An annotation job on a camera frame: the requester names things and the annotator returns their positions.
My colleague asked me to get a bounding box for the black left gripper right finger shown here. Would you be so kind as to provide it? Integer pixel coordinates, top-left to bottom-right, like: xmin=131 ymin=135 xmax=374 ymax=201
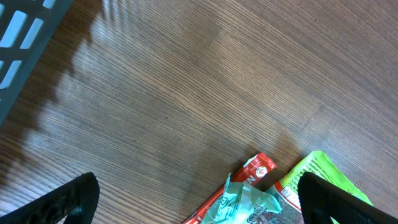
xmin=298 ymin=172 xmax=397 ymax=224

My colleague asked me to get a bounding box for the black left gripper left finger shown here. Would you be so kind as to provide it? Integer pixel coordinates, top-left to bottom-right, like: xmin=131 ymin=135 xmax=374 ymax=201
xmin=1 ymin=172 xmax=100 ymax=224

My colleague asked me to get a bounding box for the green snack bag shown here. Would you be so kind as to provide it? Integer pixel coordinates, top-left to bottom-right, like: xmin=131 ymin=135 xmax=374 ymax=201
xmin=249 ymin=151 xmax=371 ymax=224

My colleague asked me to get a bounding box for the red coffee stick sachet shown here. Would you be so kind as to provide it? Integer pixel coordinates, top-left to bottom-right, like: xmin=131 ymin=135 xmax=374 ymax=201
xmin=183 ymin=152 xmax=277 ymax=224

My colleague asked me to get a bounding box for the teal snack packet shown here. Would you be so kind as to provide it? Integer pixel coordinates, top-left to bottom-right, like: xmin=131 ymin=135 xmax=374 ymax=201
xmin=201 ymin=177 xmax=282 ymax=224

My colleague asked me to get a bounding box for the grey plastic shopping basket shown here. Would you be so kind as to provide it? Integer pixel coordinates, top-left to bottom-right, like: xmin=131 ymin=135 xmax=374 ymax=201
xmin=1 ymin=0 xmax=72 ymax=121

